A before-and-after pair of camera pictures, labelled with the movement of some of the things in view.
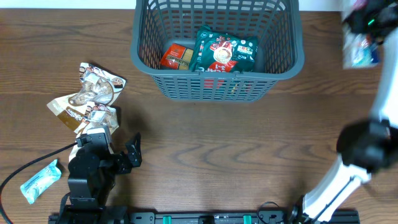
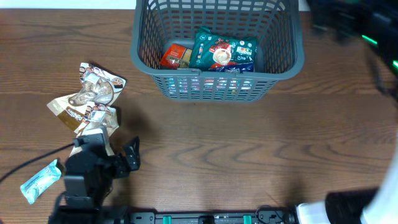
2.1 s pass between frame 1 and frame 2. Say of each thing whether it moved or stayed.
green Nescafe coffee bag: stayed
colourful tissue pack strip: moved
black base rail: stayed
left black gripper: stayed
